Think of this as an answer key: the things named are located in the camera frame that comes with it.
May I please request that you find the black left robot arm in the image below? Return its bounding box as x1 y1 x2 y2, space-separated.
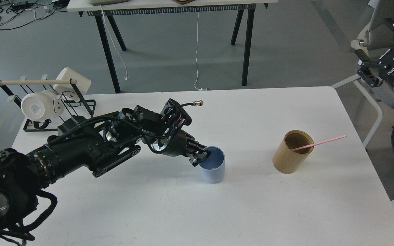
0 99 212 244

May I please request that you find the grey office chair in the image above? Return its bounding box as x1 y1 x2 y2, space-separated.
332 0 394 147

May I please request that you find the floor cable clutter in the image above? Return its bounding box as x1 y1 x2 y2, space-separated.
0 0 70 31

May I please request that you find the background white table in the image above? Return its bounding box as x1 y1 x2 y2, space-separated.
67 0 279 93

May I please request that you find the white cord left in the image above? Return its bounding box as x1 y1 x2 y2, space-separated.
100 4 130 81

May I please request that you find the white hanging cable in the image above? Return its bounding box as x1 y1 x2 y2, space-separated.
193 12 207 91

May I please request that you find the pink chopstick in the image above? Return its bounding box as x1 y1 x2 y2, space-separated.
291 135 347 151

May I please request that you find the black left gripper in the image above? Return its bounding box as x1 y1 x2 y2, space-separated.
151 130 212 167

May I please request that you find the bamboo cylinder holder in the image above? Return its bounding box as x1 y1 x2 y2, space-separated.
272 130 313 174

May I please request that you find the white square mug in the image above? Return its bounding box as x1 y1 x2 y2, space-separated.
53 67 92 102

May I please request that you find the blue plastic cup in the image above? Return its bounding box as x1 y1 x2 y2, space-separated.
199 146 226 184

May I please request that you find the wooden rack dowel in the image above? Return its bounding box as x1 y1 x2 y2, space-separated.
0 79 78 86

